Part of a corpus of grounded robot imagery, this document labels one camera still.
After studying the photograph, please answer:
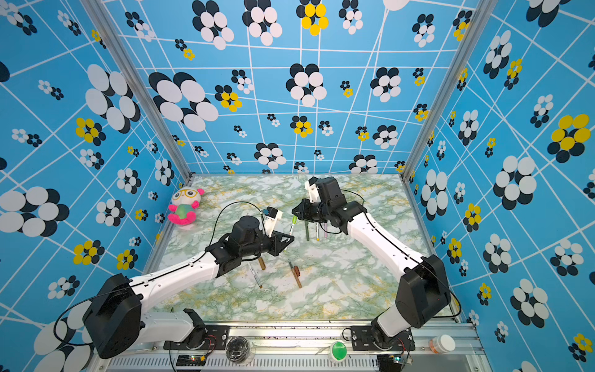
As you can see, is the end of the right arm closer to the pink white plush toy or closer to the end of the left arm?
the end of the left arm

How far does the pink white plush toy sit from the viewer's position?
3.30ft

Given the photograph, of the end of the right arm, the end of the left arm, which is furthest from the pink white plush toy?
the end of the right arm
